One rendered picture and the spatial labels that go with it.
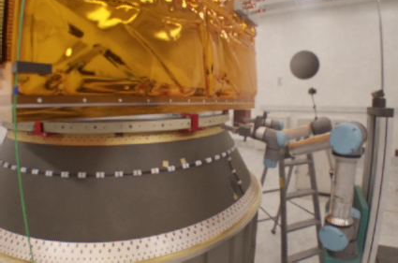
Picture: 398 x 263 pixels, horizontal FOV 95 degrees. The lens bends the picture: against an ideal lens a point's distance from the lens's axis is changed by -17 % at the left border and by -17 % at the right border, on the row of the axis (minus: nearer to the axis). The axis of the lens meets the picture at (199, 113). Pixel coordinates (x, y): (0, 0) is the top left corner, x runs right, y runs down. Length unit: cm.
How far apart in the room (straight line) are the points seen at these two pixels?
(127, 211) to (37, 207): 40
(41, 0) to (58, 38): 12
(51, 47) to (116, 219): 70
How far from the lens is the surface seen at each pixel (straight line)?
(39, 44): 77
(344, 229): 106
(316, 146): 114
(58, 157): 113
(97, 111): 86
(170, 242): 103
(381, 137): 123
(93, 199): 103
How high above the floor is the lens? 180
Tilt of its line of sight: 3 degrees down
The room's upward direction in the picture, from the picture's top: straight up
